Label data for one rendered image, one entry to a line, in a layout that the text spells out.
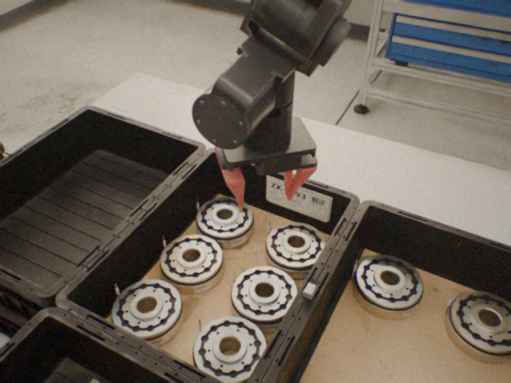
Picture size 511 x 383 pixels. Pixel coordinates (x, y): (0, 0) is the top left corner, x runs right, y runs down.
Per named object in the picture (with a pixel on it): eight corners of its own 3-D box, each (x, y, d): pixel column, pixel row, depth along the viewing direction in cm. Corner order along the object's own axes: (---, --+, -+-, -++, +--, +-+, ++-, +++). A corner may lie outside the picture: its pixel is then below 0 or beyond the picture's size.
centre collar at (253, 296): (258, 274, 78) (258, 272, 78) (286, 287, 76) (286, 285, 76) (242, 297, 75) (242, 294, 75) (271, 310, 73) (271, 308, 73)
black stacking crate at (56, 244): (100, 150, 111) (88, 106, 103) (212, 192, 100) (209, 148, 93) (-64, 274, 85) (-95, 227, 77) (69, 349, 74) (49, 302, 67)
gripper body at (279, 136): (316, 160, 55) (323, 104, 50) (228, 175, 53) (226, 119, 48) (298, 128, 60) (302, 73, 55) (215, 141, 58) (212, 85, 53)
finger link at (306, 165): (313, 211, 61) (320, 152, 55) (257, 223, 60) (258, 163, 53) (295, 177, 66) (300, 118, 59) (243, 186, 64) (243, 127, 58)
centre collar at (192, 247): (188, 242, 83) (188, 239, 83) (212, 253, 82) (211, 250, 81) (170, 262, 80) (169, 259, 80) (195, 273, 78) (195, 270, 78)
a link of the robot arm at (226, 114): (358, 17, 44) (278, -38, 44) (306, 77, 37) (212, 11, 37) (299, 110, 53) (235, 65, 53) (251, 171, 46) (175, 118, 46)
